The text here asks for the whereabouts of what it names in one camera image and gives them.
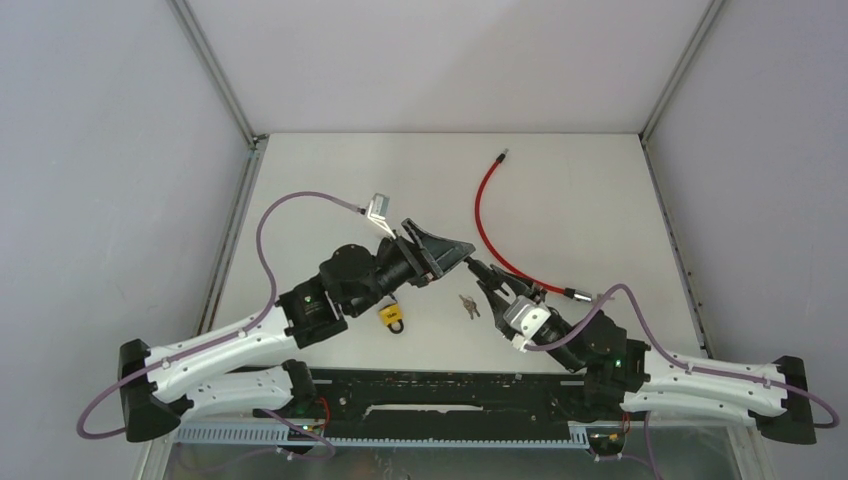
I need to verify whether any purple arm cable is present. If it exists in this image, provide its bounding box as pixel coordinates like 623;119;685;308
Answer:
76;192;369;441
523;284;841;430

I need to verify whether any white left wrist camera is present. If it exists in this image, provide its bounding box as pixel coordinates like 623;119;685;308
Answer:
365;193;397;240

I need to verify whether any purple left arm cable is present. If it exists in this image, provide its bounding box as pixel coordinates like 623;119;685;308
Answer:
76;192;369;441

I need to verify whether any key bunch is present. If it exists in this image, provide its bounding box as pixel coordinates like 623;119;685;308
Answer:
458;294;481;320

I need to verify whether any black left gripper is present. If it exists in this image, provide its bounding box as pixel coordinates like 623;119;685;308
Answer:
348;218;474;316

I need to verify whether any aluminium frame rail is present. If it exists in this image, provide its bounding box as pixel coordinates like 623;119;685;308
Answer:
639;0;763;480
135;0;270;480

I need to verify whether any aluminium frame rail left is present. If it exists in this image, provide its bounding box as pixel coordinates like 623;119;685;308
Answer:
135;0;270;480

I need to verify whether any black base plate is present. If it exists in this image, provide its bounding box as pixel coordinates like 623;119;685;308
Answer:
251;367;657;448

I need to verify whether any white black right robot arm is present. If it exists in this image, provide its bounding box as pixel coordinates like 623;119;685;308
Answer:
466;259;817;445

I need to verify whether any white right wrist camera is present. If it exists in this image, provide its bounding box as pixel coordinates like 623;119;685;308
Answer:
503;296;551;352

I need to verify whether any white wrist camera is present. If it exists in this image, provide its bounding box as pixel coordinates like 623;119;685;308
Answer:
365;193;397;240
503;296;551;352

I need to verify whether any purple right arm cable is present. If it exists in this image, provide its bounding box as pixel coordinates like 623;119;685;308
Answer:
523;284;841;430

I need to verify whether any red cable lock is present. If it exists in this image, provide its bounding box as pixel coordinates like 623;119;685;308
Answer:
472;149;594;305

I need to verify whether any yellow padlock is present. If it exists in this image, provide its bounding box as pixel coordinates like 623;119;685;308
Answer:
378;303;405;335

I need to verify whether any aluminium frame rail right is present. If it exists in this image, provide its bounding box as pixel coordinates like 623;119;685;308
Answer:
639;0;763;480

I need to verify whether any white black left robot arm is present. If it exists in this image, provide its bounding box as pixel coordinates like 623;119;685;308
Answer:
118;219;475;443

